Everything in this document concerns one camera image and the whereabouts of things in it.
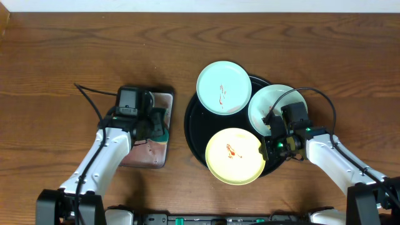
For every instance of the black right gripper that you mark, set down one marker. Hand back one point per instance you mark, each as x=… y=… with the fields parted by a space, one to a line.
x=270 y=155

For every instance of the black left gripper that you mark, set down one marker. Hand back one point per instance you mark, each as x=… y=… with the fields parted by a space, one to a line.
x=157 y=122

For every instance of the large mint green plate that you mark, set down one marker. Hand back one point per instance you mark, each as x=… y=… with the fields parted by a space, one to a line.
x=261 y=103

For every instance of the yellow plate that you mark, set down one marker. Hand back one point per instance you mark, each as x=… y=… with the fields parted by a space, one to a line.
x=232 y=155

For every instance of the green and yellow sponge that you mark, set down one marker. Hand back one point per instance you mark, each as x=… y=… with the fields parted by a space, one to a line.
x=163 y=139

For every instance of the rectangular black sponge tray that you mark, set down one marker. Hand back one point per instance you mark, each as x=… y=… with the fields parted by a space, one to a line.
x=151 y=154

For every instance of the round black tray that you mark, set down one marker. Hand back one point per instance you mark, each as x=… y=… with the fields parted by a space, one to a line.
x=200 y=125

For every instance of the small mint green plate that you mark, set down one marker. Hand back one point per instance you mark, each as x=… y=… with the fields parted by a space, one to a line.
x=223 y=88

